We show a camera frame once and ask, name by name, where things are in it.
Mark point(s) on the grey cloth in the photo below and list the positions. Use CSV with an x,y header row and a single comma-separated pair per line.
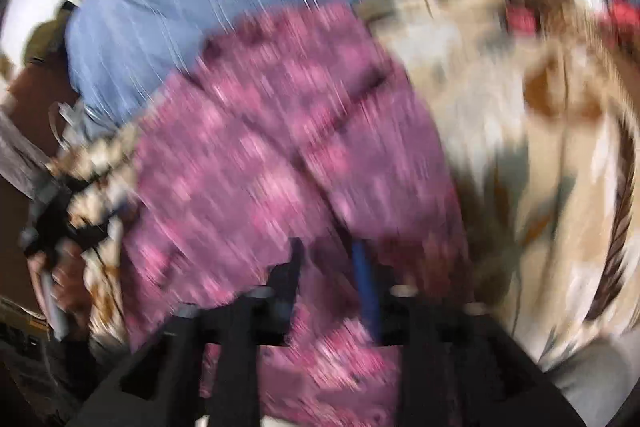
x,y
22,157

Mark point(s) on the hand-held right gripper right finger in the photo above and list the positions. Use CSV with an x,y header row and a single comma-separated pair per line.
x,y
365,287

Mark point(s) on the dark red cloth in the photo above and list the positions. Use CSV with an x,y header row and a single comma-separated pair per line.
x,y
622,17

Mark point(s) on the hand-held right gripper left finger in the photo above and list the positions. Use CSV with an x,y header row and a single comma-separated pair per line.
x,y
295,269

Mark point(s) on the red patterned cloth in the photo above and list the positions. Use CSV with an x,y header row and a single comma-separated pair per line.
x,y
522,21

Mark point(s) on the person's left hand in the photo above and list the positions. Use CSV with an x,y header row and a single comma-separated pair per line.
x,y
72,287

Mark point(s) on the beige leaf print blanket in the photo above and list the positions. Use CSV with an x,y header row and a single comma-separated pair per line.
x,y
530,147

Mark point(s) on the purple patterned pants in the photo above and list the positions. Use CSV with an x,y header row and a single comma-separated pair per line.
x,y
280,147

